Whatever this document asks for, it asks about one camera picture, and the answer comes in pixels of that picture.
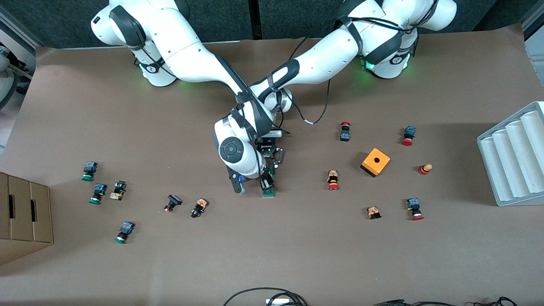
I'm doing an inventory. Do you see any green terminal block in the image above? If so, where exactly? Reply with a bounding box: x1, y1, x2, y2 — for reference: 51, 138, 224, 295
261, 168, 276, 198

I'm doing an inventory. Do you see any flat black square push button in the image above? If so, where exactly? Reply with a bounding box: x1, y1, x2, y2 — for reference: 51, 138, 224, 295
164, 194, 183, 213

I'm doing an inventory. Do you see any red mushroom button blue block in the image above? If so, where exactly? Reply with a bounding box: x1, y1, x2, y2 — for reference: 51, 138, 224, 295
406, 197, 425, 221
401, 125, 417, 147

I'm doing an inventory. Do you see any green mushroom push button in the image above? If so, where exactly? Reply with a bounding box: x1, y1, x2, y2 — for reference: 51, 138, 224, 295
89, 183, 108, 205
114, 221, 136, 244
82, 161, 99, 182

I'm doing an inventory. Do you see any grey ribbed tray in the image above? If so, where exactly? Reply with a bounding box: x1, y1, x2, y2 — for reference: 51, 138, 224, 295
476, 101, 544, 207

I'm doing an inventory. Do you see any brown cardboard box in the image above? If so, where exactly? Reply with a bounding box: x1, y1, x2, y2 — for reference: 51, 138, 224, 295
0, 172, 54, 266

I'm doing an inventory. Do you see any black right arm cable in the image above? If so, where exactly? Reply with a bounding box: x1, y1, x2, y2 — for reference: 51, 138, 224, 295
254, 142, 268, 190

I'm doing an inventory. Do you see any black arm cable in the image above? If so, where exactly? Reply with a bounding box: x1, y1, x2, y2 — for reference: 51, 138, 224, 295
292, 79, 332, 125
254, 142, 268, 190

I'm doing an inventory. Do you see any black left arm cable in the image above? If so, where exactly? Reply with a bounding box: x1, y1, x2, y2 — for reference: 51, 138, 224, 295
292, 79, 332, 125

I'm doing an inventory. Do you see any black selector switch orange block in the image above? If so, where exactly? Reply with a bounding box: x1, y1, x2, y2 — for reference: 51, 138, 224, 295
190, 198, 209, 219

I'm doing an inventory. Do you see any orange button enclosure box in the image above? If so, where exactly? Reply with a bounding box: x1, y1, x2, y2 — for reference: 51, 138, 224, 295
360, 147, 391, 178

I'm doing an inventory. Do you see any black cable loop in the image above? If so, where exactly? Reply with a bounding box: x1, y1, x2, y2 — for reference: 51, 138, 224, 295
223, 287, 309, 306

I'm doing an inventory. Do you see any beige black switch part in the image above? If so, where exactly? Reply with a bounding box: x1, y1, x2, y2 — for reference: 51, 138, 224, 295
109, 180, 127, 201

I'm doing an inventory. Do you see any black cable bundle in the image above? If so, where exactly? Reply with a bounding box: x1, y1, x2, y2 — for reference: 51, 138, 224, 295
374, 296, 520, 306

